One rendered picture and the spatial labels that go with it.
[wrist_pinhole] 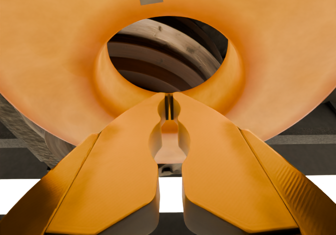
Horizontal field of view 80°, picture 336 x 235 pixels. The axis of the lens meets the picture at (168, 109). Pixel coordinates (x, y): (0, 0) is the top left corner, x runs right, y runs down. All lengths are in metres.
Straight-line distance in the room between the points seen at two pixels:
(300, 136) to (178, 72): 5.85
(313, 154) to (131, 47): 9.32
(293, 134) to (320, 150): 3.87
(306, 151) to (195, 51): 9.19
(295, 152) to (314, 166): 0.72
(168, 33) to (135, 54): 0.06
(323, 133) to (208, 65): 6.13
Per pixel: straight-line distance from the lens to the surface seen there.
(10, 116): 0.87
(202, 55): 0.35
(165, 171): 0.47
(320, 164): 9.39
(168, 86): 0.34
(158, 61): 0.33
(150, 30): 0.33
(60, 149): 0.45
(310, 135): 6.26
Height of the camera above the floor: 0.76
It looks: 48 degrees up
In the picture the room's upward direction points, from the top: 179 degrees clockwise
